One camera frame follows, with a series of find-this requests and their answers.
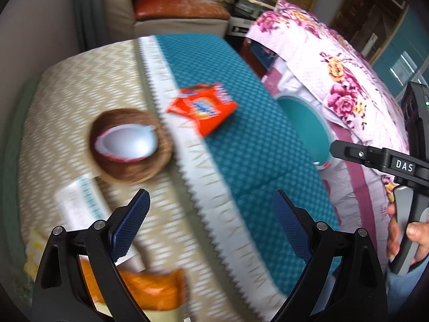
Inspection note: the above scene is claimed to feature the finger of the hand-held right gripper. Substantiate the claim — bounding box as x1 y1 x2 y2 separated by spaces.
329 140 389 172

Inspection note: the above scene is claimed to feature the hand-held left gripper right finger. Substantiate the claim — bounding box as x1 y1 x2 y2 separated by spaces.
271 189 389 322

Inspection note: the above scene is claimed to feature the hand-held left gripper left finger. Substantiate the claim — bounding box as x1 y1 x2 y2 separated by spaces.
32 189 151 322

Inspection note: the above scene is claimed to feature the white blue-print packet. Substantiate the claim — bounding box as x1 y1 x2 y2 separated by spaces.
54 174 145 272

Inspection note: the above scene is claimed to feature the gold orange snack bag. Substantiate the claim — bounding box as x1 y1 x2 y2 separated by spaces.
79 257 188 311

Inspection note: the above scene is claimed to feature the blue teal plastic bin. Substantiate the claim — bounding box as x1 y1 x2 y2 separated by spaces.
273 92 336 171

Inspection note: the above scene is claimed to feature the yellow packet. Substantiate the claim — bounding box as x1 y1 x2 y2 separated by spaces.
23 226 46 282

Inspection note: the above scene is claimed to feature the orange snack packet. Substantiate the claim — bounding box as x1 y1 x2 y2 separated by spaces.
167 82 238 138

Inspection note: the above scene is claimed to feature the person's right hand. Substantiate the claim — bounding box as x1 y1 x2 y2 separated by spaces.
386 204 429 266

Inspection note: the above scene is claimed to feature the white pink quilt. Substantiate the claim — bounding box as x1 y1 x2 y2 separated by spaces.
261 67 403 276

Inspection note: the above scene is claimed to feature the teal patterned table cloth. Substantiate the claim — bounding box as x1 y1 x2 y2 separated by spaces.
17 34 339 322

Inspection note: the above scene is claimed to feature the floral bed sheet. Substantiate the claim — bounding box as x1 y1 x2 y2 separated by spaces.
246 1 411 162

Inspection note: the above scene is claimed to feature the person's blue jeans leg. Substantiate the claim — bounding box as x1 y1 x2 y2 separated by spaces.
385 265 429 312

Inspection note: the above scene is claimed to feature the dark wooden cabinet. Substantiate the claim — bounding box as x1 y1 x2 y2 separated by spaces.
330 0 413 64

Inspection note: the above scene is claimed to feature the dark electronic box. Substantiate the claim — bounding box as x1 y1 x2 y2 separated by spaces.
231 0 279 17

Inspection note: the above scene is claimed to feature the grey blue curtain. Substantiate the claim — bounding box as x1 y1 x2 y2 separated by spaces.
72 0 104 51

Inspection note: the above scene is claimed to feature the orange seat cushion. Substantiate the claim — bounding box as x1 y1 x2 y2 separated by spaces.
134 0 231 21

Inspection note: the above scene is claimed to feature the cream leather sofa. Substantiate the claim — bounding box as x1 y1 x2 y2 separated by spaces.
102 0 232 39

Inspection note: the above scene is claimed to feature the wooden bed frame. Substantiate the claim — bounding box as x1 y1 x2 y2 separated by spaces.
239 38 279 81

